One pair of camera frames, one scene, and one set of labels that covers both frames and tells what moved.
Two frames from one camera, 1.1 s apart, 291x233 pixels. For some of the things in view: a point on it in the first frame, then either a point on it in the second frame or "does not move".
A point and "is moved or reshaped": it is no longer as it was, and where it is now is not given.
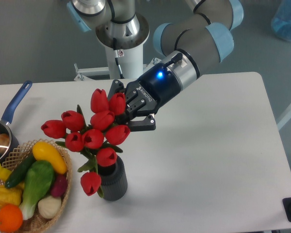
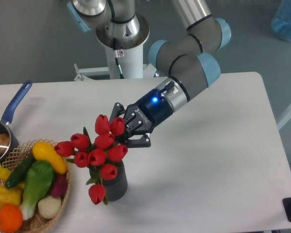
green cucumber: x=17 y=175 does not move
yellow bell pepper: x=0 y=195 does not move
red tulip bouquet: x=96 y=135 is moved or reshaped
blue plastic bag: x=286 y=22 does not move
